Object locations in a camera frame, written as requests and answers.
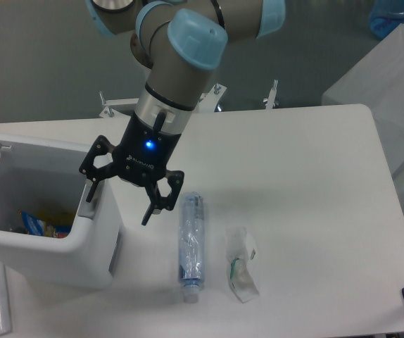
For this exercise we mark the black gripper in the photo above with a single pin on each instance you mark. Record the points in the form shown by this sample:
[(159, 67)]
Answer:
[(145, 158)]

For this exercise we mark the white push-lid trash can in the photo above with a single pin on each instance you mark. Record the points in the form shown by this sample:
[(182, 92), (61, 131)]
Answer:
[(41, 177)]

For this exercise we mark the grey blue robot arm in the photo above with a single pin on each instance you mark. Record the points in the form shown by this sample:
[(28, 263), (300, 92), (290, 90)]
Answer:
[(182, 43)]

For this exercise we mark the colourful snack wrapper trash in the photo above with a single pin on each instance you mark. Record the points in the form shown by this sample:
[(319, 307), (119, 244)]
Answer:
[(38, 227)]

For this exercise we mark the crushed clear plastic bottle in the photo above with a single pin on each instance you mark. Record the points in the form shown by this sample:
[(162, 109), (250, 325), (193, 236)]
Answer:
[(191, 246)]

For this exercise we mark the crumpled clear plastic wrapper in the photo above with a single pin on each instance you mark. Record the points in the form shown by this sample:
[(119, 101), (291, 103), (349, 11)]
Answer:
[(243, 264)]

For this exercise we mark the metal clamp bolt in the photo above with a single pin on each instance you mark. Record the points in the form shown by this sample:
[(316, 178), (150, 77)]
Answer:
[(271, 102)]

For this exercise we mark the blue plastic bag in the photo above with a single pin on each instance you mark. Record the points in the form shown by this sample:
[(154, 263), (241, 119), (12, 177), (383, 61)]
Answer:
[(385, 17)]

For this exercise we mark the white left mounting bracket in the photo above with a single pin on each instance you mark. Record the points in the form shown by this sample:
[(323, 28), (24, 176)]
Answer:
[(112, 108)]

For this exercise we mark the white mounting bracket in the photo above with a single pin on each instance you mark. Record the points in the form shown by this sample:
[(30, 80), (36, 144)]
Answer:
[(210, 101), (112, 108)]

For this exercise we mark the white right mounting bracket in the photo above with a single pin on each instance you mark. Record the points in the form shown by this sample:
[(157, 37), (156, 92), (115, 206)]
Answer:
[(210, 101)]

